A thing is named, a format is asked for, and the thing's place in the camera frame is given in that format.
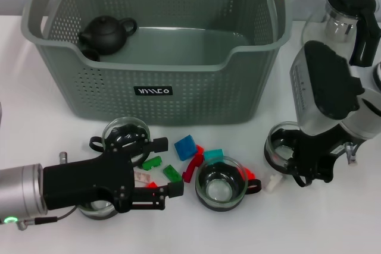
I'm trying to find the clear white brick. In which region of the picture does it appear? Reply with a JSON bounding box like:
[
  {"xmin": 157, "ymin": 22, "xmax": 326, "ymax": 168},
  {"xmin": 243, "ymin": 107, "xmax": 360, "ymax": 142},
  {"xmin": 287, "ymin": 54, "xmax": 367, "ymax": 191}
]
[{"xmin": 264, "ymin": 174, "xmax": 282, "ymax": 192}]

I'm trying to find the dark red curved brick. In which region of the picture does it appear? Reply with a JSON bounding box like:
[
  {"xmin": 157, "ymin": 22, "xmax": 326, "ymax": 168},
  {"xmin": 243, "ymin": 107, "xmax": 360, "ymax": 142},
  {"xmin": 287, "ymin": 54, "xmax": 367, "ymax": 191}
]
[{"xmin": 182, "ymin": 153, "xmax": 205, "ymax": 183}]

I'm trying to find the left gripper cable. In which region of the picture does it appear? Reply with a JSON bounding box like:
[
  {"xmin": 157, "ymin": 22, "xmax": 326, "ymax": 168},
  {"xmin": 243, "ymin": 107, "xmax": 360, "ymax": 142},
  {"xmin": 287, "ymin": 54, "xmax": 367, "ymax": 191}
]
[{"xmin": 16, "ymin": 208, "xmax": 79, "ymax": 231}]

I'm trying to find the cyan flat square brick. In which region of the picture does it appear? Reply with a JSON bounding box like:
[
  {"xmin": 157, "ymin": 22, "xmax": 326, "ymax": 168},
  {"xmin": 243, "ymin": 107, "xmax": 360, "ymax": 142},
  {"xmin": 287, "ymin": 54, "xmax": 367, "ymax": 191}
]
[{"xmin": 204, "ymin": 148, "xmax": 224, "ymax": 162}]

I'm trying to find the glass pitcher black lid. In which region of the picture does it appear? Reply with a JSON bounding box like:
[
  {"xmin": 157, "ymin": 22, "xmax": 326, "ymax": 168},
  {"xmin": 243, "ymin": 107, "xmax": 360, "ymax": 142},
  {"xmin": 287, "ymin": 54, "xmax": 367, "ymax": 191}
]
[{"xmin": 301, "ymin": 0, "xmax": 381, "ymax": 67}]

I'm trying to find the green rectangular brick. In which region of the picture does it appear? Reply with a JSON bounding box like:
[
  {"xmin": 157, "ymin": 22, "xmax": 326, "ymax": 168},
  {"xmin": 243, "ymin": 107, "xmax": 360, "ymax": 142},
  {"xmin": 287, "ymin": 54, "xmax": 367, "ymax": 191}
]
[{"xmin": 163, "ymin": 164, "xmax": 183, "ymax": 183}]

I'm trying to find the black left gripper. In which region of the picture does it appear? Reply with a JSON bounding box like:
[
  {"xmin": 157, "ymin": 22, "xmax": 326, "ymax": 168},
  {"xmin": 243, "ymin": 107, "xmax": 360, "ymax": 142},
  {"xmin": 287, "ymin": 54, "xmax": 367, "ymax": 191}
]
[{"xmin": 43, "ymin": 128, "xmax": 185, "ymax": 214}]

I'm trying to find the green arch brick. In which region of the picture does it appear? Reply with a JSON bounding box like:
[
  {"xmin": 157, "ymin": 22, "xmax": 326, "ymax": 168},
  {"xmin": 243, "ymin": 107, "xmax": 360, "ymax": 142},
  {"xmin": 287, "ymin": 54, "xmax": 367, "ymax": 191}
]
[{"xmin": 142, "ymin": 156, "xmax": 164, "ymax": 171}]

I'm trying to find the grey perforated storage bin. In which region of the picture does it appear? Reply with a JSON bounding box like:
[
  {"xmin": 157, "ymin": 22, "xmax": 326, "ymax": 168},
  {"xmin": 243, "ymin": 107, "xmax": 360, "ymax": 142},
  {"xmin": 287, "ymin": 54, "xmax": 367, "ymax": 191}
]
[{"xmin": 20, "ymin": 0, "xmax": 294, "ymax": 127}]

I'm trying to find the black clay teapot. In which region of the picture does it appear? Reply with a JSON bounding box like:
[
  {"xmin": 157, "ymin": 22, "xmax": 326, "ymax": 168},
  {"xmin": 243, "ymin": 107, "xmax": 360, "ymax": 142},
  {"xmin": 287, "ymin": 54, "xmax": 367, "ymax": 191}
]
[{"xmin": 77, "ymin": 15, "xmax": 138, "ymax": 56}]

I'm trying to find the red slope brick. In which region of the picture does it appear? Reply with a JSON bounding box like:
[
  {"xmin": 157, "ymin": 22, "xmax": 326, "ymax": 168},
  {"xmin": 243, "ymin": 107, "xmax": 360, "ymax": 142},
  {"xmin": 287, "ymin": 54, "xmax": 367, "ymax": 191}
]
[{"xmin": 238, "ymin": 165, "xmax": 256, "ymax": 179}]

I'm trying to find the clear network plug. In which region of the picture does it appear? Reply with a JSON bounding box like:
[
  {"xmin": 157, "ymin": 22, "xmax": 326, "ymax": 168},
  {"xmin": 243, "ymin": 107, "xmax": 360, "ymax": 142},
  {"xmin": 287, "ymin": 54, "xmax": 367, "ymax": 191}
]
[{"xmin": 348, "ymin": 144, "xmax": 358, "ymax": 166}]

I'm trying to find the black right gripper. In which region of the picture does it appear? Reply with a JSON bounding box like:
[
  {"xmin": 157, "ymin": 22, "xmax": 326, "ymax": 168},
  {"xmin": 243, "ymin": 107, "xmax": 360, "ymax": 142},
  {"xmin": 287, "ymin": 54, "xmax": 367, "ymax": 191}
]
[{"xmin": 283, "ymin": 124, "xmax": 349, "ymax": 189}]

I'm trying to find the blue square brick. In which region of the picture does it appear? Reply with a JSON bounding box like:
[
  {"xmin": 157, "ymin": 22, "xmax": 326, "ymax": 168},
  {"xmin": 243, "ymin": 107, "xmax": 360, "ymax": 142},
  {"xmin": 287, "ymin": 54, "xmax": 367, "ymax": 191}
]
[{"xmin": 174, "ymin": 135, "xmax": 199, "ymax": 162}]

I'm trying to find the small black teacup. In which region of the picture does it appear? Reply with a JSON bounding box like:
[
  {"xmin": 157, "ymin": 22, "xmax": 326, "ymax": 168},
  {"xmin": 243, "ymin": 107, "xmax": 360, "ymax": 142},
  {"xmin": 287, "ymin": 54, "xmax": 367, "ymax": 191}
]
[{"xmin": 80, "ymin": 48, "xmax": 101, "ymax": 62}]

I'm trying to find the translucent white long brick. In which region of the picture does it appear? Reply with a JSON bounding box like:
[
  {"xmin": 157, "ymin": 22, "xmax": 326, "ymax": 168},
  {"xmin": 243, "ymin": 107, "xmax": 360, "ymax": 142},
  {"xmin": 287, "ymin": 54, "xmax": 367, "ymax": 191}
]
[{"xmin": 133, "ymin": 171, "xmax": 152, "ymax": 184}]

